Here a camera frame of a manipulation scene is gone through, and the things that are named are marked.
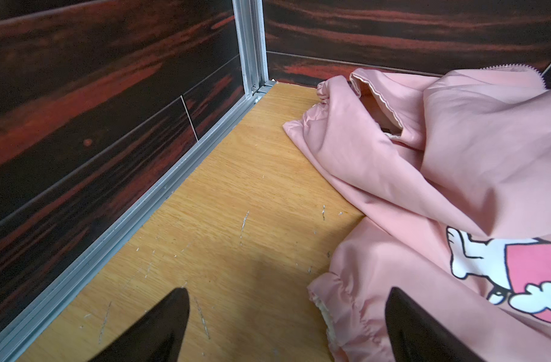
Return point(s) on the aluminium frame rail left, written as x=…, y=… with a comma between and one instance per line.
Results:
x=105, y=107

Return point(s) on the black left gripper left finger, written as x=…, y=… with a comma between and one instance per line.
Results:
x=157, y=336

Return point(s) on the pink zip-up jacket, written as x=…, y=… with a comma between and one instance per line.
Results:
x=453, y=176

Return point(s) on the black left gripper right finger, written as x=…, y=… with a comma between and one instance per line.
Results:
x=416, y=336

